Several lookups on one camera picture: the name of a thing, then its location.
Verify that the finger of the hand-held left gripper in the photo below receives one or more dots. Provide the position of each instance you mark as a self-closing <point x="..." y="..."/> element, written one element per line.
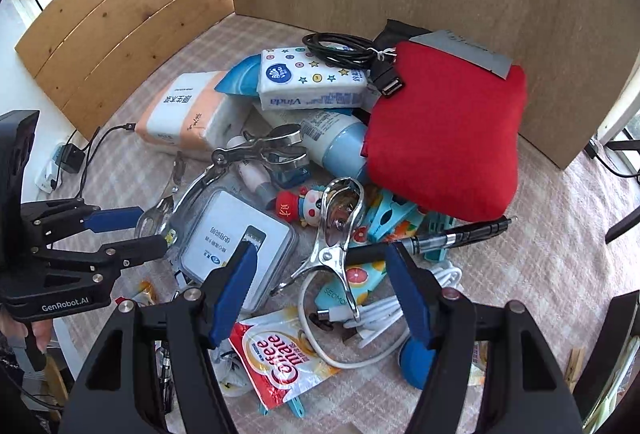
<point x="135" y="251"/>
<point x="115" y="219"/>

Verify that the black power adaptor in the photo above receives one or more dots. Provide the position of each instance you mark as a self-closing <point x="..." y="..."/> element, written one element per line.
<point x="70" y="159"/>

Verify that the star-printed white tissue pack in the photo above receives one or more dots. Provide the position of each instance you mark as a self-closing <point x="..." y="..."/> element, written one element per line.
<point x="310" y="84"/>

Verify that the grapefruit-printed teal case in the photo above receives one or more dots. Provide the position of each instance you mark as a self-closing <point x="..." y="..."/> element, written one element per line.
<point x="365" y="274"/>

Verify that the teal plastic clip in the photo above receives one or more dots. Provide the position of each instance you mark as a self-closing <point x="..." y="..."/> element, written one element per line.
<point x="280" y="406"/>

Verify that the peach white tissue pack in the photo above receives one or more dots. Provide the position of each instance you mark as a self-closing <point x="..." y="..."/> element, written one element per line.
<point x="185" y="114"/>

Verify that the white power strip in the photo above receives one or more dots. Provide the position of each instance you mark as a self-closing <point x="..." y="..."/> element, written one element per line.
<point x="47" y="179"/>

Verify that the black pouch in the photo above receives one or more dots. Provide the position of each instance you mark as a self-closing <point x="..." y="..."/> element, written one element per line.
<point x="395" y="34"/>

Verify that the clear case with white card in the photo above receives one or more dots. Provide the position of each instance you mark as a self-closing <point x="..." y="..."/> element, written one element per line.
<point x="235" y="234"/>

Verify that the large silver spring clamp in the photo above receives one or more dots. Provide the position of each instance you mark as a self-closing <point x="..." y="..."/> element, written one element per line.
<point x="330" y="234"/>

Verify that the large red white sachet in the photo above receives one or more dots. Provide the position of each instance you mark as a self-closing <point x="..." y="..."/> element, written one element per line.
<point x="280" y="349"/>

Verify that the small cartoon figurine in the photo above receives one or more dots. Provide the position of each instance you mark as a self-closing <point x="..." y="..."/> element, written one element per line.
<point x="300" y="206"/>

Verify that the black pen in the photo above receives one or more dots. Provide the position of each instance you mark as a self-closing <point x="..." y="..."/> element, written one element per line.
<point x="450" y="234"/>

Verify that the grey flat packet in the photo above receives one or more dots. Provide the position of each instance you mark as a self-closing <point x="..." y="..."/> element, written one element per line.
<point x="465" y="51"/>

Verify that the teal clothespin bundle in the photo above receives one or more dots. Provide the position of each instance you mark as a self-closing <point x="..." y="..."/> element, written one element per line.
<point x="385" y="214"/>

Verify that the red fabric pouch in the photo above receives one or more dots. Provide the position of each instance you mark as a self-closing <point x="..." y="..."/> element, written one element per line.
<point x="440" y="139"/>

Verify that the crumpled white plastic bag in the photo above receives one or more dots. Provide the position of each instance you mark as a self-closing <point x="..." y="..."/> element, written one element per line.
<point x="232" y="374"/>

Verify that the small white spray bottle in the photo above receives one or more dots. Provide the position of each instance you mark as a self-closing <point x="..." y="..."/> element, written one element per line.
<point x="252" y="174"/>

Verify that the blue white bottle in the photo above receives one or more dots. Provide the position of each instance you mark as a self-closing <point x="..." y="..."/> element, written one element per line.
<point x="330" y="139"/>

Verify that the wooden clothespin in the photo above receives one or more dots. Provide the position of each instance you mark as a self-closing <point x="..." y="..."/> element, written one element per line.
<point x="575" y="366"/>

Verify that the blue ball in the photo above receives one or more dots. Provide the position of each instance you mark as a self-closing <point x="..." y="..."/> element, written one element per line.
<point x="417" y="361"/>

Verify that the pine plank board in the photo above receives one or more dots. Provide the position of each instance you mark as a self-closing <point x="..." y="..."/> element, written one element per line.
<point x="125" y="14"/>

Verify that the person's left hand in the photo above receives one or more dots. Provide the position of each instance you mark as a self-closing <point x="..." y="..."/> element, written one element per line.
<point x="40" y="334"/>

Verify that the pink plaid tablecloth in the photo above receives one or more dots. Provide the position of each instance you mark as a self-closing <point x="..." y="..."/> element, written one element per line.
<point x="550" y="264"/>

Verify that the blue plastic pack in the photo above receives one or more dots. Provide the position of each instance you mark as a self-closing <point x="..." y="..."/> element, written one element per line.
<point x="240" y="76"/>

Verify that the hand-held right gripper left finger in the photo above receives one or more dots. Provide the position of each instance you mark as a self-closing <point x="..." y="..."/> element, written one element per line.
<point x="232" y="286"/>

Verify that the black tripod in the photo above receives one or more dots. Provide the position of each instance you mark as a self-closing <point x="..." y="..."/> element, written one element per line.
<point x="622" y="226"/>

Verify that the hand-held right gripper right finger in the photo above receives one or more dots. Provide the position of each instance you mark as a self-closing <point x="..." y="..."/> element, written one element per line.
<point x="407" y="299"/>

